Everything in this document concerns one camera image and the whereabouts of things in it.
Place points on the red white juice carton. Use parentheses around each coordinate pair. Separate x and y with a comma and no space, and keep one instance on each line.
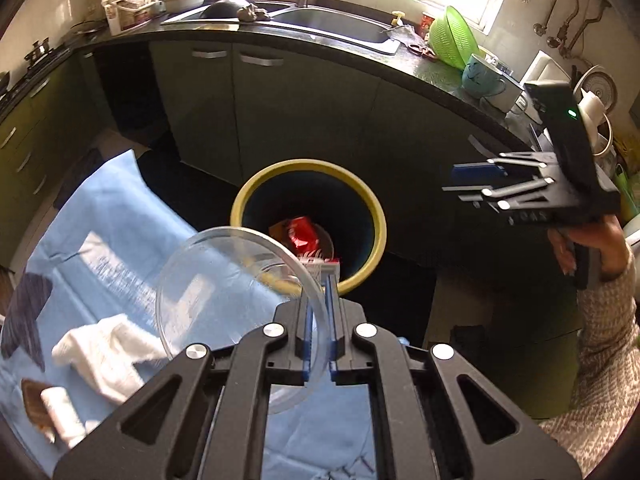
(320,262)

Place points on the small red can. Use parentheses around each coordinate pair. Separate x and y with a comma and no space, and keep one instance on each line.
(427,25)

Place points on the white pill bottle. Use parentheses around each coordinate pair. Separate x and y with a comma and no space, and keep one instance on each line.
(62,415)

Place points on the round white plate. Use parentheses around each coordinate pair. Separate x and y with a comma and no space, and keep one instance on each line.
(597,82)

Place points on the person's right forearm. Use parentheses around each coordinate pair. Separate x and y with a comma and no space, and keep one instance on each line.
(605,360)

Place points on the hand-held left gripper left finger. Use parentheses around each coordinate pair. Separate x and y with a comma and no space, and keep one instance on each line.
(311,355)

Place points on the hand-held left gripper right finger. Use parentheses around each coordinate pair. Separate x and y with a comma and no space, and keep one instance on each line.
(332,340)

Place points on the clear plastic cup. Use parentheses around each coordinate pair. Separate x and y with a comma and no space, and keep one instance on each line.
(225,285)

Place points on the dark floor mat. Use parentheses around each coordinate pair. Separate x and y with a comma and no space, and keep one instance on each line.
(80,175)

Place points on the blue mug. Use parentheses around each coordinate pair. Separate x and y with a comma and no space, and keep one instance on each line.
(480,77)

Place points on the brown plastic box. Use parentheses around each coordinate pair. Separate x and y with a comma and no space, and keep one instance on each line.
(32,402)

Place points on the black trash bin yellow rim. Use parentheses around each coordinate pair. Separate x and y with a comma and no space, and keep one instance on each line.
(310,195)

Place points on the white thermos jug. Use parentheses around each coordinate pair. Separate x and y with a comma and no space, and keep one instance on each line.
(592,115)

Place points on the blue printed tablecloth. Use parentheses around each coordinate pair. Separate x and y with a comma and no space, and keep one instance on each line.
(90,260)

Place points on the red soda can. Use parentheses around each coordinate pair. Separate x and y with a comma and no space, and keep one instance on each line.
(302,232)

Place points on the white plastic bucket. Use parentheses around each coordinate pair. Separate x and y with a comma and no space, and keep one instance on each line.
(127,7)

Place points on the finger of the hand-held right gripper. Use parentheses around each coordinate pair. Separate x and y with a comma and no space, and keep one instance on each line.
(475,170)
(515,192)

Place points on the person's right hand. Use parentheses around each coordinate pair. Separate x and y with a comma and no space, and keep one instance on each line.
(607,250)

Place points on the black pan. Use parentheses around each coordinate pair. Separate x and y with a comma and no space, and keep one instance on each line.
(230,10)

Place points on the small black pot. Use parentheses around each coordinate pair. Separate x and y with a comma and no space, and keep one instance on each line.
(37,50)

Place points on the steel kitchen sink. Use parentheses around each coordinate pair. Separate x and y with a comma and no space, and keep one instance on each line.
(340,30)

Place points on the glass pot lid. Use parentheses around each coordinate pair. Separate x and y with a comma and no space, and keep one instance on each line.
(87,27)

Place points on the metal water pipes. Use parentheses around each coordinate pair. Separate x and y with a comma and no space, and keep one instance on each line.
(575,10)

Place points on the gas stove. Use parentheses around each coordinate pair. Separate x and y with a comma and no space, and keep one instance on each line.
(30,75)

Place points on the green plastic colander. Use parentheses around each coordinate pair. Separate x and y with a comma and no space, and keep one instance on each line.
(452,37)

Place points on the white electric kettle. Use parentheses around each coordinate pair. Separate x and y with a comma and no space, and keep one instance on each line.
(535,75)

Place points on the red scissors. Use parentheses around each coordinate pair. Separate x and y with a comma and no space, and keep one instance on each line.
(422,51)

